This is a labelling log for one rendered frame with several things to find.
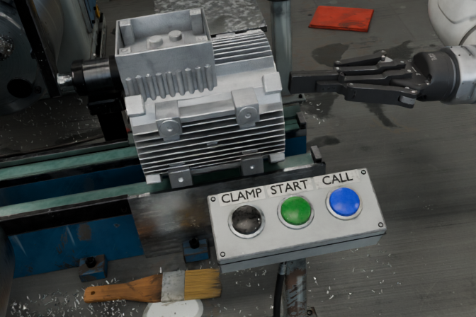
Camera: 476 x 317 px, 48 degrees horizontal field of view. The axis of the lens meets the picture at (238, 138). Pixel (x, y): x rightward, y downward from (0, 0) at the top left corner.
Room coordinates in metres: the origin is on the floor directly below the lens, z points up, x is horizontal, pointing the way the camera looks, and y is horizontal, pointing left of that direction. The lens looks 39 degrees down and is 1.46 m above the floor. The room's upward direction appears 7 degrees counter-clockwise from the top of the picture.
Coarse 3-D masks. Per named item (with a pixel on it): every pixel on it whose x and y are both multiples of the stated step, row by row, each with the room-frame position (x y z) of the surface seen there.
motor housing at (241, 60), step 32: (256, 32) 0.67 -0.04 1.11; (224, 64) 0.60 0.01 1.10; (256, 64) 0.60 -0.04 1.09; (192, 96) 0.57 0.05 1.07; (224, 96) 0.57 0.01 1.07; (256, 96) 0.57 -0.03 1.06; (192, 128) 0.55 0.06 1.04; (224, 128) 0.55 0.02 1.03; (256, 128) 0.54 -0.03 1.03; (160, 160) 0.53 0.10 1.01; (192, 160) 0.54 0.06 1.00; (224, 160) 0.55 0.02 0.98
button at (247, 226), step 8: (240, 208) 0.36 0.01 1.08; (248, 208) 0.36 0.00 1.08; (232, 216) 0.36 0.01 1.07; (240, 216) 0.36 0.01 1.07; (248, 216) 0.36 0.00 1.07; (256, 216) 0.36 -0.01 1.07; (232, 224) 0.35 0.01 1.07; (240, 224) 0.35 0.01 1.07; (248, 224) 0.35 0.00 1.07; (256, 224) 0.35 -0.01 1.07; (240, 232) 0.34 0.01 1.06; (248, 232) 0.34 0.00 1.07
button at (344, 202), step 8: (336, 192) 0.37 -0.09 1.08; (344, 192) 0.37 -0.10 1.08; (352, 192) 0.37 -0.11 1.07; (336, 200) 0.36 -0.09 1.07; (344, 200) 0.36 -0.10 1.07; (352, 200) 0.36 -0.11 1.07; (336, 208) 0.36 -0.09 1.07; (344, 208) 0.36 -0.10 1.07; (352, 208) 0.35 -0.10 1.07; (344, 216) 0.35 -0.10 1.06
